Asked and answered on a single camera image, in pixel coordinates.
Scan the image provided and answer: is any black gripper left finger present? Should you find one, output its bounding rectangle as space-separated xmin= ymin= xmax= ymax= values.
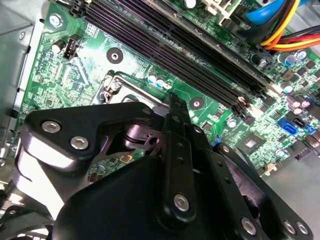
xmin=23 ymin=92 xmax=199 ymax=222

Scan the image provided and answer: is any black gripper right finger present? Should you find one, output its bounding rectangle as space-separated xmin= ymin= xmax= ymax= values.
xmin=186 ymin=123 xmax=315 ymax=240

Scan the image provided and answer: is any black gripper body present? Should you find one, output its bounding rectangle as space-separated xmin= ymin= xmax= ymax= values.
xmin=49 ymin=154 xmax=242 ymax=240

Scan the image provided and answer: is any thin metal locking lever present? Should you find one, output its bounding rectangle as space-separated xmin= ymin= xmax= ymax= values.
xmin=102 ymin=74 xmax=121 ymax=105

